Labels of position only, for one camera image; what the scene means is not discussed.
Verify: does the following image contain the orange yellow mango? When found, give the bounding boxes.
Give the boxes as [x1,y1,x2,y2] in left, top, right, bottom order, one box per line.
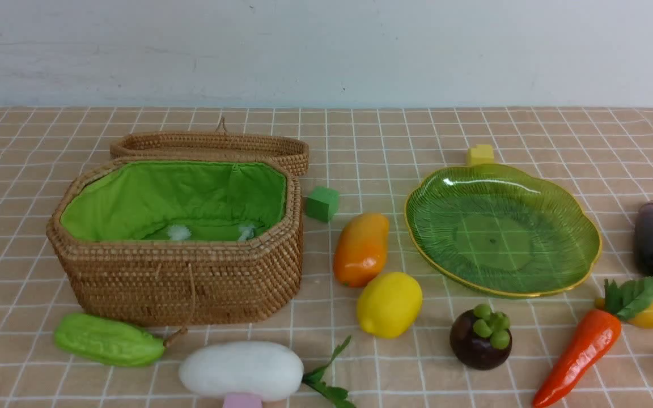
[333,212,389,287]

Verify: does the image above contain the woven rattan basket lid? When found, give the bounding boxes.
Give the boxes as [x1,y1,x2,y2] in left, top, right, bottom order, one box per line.
[109,118,310,176]

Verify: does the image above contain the orange carrot green leaves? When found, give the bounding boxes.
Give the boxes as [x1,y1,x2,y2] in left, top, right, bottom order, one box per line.
[533,277,653,407]

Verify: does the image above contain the green foam cube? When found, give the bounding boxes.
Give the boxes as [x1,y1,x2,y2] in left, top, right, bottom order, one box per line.
[305,186,340,224]

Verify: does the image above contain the pink foam block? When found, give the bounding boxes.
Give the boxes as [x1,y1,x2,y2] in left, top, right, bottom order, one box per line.
[222,393,264,408]

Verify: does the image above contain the yellow foam cube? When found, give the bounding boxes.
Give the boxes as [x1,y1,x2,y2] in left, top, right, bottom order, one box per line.
[467,144,495,166]

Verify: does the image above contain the green bitter gourd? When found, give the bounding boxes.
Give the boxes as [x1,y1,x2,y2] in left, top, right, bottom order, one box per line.
[54,312,166,367]

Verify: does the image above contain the dark purple mangosteen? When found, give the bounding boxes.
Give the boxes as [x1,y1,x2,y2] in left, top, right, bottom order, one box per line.
[450,304,513,370]

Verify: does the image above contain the woven rattan basket green lining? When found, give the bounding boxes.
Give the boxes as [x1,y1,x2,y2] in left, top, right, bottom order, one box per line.
[46,156,304,327]

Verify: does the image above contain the white radish green leaves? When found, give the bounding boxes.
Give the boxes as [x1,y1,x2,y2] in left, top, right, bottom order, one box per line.
[178,336,355,407]

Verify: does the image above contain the green glass leaf plate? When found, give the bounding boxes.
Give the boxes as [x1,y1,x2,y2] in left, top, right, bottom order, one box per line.
[404,163,602,299]

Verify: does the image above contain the yellow lemon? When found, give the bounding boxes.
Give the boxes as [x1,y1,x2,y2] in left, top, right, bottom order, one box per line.
[356,272,423,338]

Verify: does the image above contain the dark purple eggplant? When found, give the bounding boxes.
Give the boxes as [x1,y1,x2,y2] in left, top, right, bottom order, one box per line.
[633,201,653,277]

